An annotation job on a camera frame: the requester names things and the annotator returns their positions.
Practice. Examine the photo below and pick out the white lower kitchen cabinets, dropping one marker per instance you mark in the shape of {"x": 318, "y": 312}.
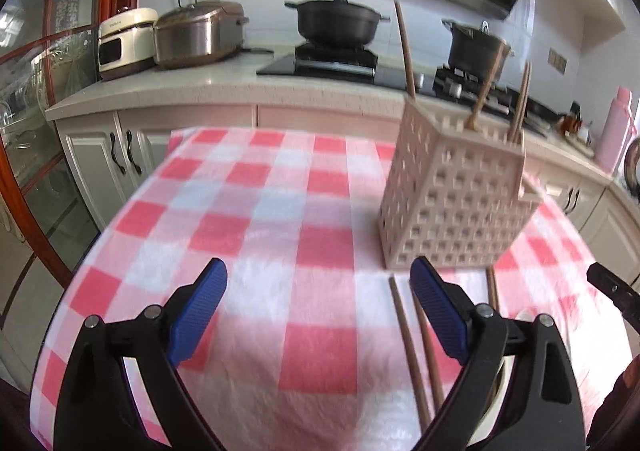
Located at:
{"x": 111, "y": 152}

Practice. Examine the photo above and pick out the black casserole pot with lid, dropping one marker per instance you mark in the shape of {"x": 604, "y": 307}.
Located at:
{"x": 338, "y": 24}

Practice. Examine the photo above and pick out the condiment tray with jars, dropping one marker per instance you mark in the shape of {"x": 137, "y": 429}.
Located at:
{"x": 575, "y": 131}

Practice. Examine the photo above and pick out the black frying pan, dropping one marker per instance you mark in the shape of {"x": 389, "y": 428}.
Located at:
{"x": 541, "y": 111}

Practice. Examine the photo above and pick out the beige perforated utensil basket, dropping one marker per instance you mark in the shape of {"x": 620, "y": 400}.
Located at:
{"x": 456, "y": 196}

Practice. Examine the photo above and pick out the tall black stock pot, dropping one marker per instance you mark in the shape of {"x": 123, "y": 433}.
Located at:
{"x": 476, "y": 52}

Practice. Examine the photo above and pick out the silver rice cooker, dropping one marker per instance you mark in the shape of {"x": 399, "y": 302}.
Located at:
{"x": 200, "y": 33}

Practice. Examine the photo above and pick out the white small cooker appliance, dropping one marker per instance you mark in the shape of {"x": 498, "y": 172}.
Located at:
{"x": 126, "y": 43}

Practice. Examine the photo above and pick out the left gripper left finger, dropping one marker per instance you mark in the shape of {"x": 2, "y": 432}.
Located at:
{"x": 96, "y": 409}

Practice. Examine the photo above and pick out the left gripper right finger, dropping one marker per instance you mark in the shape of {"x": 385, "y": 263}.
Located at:
{"x": 542, "y": 408}

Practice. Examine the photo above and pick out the large white ceramic spoon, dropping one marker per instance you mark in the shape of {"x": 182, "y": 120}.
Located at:
{"x": 490, "y": 417}

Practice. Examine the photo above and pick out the red white checkered tablecloth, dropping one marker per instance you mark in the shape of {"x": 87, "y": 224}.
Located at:
{"x": 304, "y": 351}

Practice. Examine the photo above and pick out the wooden framed glass door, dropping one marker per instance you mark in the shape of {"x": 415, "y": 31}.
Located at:
{"x": 48, "y": 53}

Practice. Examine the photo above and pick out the pink thermos bottle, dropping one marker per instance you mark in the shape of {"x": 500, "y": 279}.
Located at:
{"x": 618, "y": 128}

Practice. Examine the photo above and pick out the black gas stove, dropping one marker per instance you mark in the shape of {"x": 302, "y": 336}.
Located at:
{"x": 361, "y": 66}

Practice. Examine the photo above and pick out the brown wooden chopstick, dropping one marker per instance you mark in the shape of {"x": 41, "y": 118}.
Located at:
{"x": 516, "y": 123}
{"x": 469, "y": 124}
{"x": 493, "y": 298}
{"x": 430, "y": 356}
{"x": 520, "y": 138}
{"x": 405, "y": 49}
{"x": 424, "y": 415}

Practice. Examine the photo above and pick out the gold wall switch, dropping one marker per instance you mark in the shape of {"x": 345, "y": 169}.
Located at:
{"x": 557, "y": 61}

